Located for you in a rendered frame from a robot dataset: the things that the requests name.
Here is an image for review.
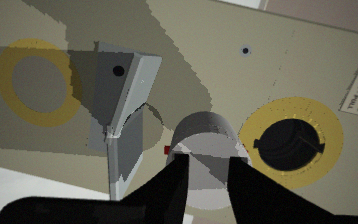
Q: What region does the beige service panel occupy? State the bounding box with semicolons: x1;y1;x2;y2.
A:
0;0;358;216

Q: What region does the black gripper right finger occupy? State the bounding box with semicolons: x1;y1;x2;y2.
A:
227;156;358;224

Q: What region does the white cylinder with two slots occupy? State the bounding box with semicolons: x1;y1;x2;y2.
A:
164;111;253;210

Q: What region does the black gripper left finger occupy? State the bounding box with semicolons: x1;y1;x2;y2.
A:
0;154;189;224

